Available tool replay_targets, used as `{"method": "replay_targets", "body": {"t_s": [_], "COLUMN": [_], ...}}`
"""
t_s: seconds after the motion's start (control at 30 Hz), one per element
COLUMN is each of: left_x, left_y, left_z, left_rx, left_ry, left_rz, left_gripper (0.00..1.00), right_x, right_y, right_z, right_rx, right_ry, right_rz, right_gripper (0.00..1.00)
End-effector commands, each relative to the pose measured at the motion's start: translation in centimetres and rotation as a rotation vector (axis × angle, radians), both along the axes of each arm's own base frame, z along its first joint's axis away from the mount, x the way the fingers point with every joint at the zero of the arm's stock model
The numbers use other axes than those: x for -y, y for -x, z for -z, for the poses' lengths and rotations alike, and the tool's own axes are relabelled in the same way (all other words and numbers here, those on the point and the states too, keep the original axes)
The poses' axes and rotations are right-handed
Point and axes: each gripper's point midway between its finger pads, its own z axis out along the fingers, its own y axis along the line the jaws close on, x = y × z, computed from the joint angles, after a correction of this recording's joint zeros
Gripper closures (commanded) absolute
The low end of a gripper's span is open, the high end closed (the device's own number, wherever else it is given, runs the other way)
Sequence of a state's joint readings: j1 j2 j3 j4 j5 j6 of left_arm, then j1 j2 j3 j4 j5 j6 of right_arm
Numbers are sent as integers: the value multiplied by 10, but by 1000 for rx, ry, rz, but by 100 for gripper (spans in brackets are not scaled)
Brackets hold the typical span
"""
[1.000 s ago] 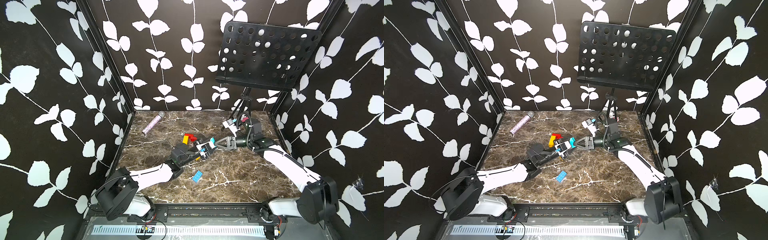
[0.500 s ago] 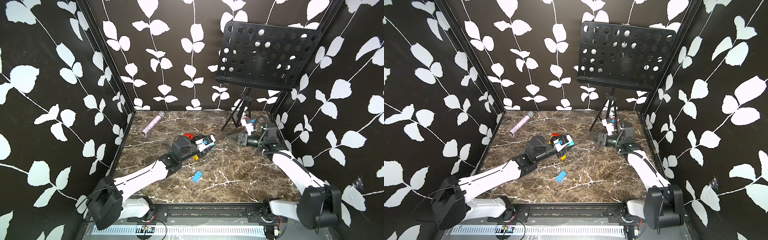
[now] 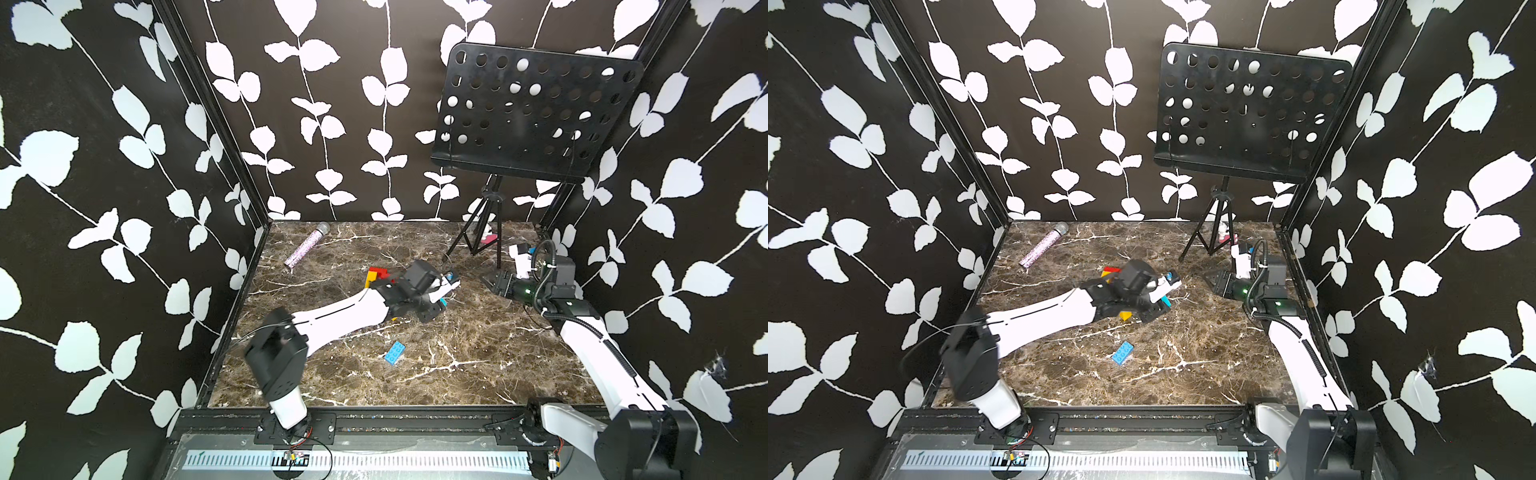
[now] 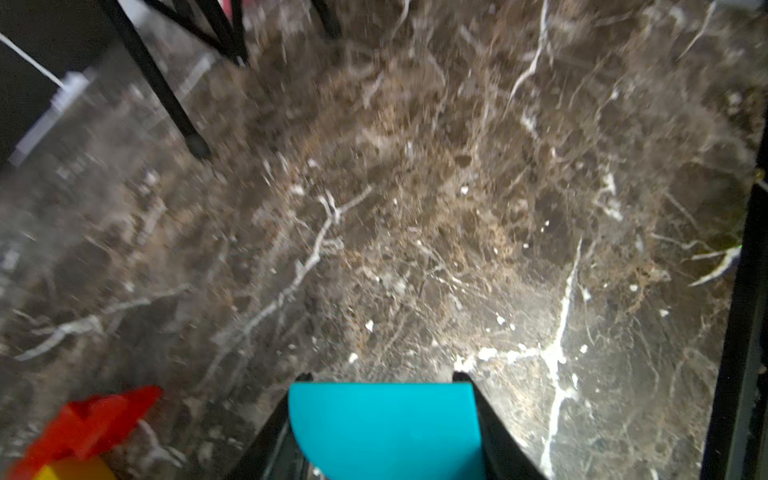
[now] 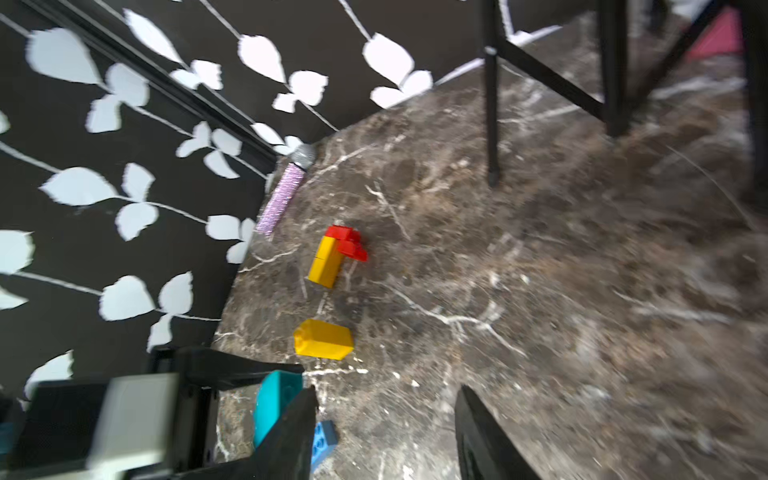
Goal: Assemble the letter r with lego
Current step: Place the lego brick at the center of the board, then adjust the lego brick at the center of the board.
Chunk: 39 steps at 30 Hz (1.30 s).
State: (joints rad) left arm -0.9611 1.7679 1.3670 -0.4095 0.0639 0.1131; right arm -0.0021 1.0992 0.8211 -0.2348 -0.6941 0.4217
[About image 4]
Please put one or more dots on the teal lego brick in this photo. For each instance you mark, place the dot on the teal lego brick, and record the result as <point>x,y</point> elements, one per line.
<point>388,430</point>

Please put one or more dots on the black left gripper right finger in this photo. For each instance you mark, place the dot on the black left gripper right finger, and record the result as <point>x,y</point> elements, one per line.
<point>503,457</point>

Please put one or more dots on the tall yellow lego brick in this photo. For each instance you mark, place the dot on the tall yellow lego brick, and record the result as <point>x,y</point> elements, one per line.
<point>73,469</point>

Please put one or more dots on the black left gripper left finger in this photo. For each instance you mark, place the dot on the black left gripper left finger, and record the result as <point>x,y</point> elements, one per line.
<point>275,453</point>

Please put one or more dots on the long red lego brick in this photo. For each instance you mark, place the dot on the long red lego brick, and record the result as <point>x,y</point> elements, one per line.
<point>86,429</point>

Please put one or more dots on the black perforated music stand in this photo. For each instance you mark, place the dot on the black perforated music stand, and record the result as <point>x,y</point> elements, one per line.
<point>175,93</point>

